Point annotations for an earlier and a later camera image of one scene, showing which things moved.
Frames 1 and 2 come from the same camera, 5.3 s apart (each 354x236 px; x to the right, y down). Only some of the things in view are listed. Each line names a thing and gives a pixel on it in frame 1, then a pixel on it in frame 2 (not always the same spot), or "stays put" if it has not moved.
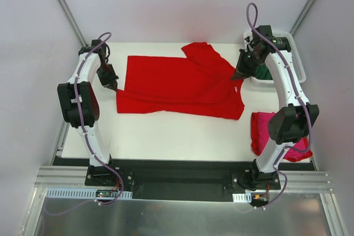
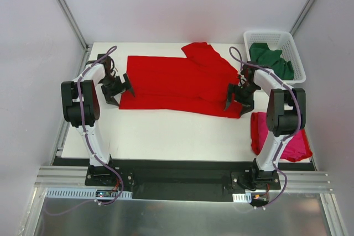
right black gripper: [244, 67] -> [239, 97]
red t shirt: [201, 84] stays put
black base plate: [220, 181] stays put
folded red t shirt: [260, 136] stays put
